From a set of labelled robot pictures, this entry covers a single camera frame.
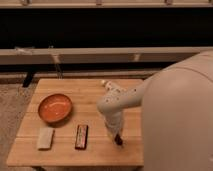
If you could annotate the white plastic bottle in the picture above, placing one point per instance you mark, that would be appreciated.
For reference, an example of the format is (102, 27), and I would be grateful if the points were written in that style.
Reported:
(110, 86)

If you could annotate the orange bowl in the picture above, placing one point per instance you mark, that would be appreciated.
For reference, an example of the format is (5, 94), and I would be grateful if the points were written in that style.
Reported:
(54, 108)

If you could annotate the white sponge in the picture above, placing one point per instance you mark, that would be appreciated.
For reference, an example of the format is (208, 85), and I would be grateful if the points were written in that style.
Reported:
(45, 138)

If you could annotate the wooden table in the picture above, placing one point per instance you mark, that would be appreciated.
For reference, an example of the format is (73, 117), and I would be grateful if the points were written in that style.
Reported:
(100, 150)

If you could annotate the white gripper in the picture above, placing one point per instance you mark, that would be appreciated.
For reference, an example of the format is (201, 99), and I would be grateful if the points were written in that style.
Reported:
(114, 126)

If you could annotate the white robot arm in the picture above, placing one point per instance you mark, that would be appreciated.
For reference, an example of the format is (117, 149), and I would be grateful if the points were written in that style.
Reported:
(177, 114)

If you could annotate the grey metal rail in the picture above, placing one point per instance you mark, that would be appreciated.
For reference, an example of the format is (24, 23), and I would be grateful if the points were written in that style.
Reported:
(24, 56)

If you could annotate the dark chocolate bar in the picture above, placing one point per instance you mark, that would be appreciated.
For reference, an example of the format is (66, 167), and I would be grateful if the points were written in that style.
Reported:
(81, 137)

